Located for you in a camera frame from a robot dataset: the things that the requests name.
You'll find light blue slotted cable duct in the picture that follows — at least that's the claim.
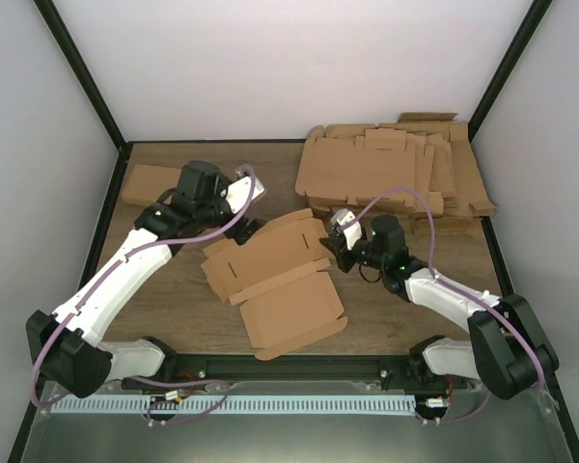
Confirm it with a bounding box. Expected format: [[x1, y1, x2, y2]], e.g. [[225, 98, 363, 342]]
[[51, 395, 416, 416]]

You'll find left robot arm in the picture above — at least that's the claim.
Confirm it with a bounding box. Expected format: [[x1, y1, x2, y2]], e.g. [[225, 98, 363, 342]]
[[26, 161, 265, 398]]

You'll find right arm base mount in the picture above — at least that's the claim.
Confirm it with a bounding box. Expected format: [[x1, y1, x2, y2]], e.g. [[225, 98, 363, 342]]
[[378, 335, 450, 391]]

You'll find stack of flat cardboard sheets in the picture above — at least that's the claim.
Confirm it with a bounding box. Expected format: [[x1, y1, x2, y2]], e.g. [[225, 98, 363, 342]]
[[295, 113, 496, 235]]

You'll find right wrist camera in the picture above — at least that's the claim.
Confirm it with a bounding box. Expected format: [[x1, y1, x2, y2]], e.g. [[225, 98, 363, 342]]
[[330, 208, 363, 251]]

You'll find purple cable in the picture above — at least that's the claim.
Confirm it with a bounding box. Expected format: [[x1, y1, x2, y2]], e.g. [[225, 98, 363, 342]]
[[28, 163, 258, 429], [342, 185, 546, 427]]

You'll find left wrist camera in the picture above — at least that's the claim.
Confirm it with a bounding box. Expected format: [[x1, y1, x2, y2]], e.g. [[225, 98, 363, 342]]
[[224, 165, 266, 214]]

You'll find folded brown cardboard box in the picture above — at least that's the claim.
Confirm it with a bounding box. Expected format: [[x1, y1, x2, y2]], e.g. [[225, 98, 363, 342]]
[[121, 164, 180, 206]]

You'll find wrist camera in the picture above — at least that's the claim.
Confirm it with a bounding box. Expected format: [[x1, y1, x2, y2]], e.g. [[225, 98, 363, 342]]
[[330, 208, 363, 251], [224, 165, 266, 214]]

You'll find black corner post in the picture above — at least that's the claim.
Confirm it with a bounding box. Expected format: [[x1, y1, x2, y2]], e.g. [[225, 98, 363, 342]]
[[468, 0, 553, 142], [32, 0, 127, 151]]

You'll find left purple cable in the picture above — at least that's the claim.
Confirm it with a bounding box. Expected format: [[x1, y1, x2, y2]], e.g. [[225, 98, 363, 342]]
[[28, 163, 258, 429]]

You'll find right black corner post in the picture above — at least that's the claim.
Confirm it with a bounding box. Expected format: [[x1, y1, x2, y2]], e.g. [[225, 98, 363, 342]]
[[468, 0, 553, 142]]

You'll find black aluminium frame rail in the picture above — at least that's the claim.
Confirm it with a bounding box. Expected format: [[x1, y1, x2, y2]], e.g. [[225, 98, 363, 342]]
[[42, 352, 551, 393]]

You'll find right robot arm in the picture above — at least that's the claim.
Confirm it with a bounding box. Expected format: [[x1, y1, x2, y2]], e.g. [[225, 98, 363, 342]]
[[320, 209, 560, 399]]

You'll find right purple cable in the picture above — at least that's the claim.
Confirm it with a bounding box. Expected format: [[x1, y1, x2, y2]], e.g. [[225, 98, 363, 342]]
[[342, 185, 546, 427]]

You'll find left black corner post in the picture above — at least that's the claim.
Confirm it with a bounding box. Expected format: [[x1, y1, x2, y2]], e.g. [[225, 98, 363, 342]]
[[32, 0, 127, 151]]

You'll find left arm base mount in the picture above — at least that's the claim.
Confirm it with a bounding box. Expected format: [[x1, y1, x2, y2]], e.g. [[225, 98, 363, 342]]
[[119, 337, 208, 391]]

